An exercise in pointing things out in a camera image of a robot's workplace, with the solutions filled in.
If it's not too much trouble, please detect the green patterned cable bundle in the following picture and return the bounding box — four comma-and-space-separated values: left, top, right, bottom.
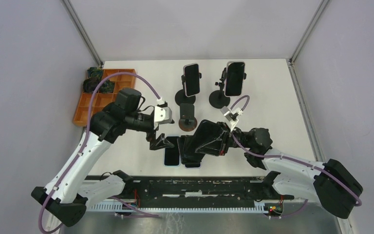
98, 79, 116, 94

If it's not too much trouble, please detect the black phone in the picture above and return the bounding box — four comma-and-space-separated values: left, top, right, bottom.
187, 119, 221, 153

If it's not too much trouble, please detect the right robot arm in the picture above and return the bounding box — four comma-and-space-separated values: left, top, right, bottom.
185, 120, 363, 219

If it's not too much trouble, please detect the white slotted cable duct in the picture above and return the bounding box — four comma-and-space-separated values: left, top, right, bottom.
87, 200, 268, 214

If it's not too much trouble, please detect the black folding phone stand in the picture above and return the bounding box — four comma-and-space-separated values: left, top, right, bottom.
177, 135, 205, 165

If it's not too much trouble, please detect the black rear right stand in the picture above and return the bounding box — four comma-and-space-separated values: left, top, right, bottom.
209, 68, 246, 109

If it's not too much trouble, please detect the white cased rear right phone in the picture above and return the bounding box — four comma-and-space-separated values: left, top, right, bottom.
224, 61, 245, 97

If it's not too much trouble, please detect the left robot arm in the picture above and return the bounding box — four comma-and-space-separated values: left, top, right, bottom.
31, 88, 174, 227

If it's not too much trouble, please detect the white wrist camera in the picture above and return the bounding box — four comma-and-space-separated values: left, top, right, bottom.
221, 106, 243, 132
153, 100, 173, 127

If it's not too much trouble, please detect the white cased phone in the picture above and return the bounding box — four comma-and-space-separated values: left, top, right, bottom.
183, 63, 201, 97
224, 61, 245, 97

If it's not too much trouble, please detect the light blue cased phone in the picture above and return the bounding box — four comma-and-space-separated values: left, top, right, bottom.
164, 136, 180, 167

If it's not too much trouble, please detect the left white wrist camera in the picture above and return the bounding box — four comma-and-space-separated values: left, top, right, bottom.
153, 100, 173, 127

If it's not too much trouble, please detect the green bundle at corner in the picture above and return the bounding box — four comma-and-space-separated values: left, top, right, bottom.
87, 67, 104, 79

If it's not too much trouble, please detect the white cased rear left phone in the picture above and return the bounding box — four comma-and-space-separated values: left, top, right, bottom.
183, 63, 201, 97

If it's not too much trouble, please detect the dark coiled cable bundle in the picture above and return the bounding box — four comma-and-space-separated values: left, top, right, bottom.
83, 77, 99, 94

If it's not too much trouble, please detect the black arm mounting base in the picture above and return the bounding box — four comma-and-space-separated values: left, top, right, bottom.
118, 176, 294, 208

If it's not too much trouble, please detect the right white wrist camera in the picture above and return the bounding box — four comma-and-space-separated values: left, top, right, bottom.
221, 106, 243, 132

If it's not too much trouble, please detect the brown round base stand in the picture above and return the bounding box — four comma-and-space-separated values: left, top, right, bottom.
178, 103, 198, 132

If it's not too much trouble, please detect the lilac cased phone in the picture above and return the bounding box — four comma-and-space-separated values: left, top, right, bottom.
184, 162, 201, 169

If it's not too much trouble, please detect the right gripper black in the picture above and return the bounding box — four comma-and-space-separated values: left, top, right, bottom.
194, 121, 251, 156

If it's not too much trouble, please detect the orange compartment tray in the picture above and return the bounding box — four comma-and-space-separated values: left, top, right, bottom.
73, 69, 136, 127

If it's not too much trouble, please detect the black rear left stand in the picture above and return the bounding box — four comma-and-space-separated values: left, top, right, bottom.
174, 75, 200, 106

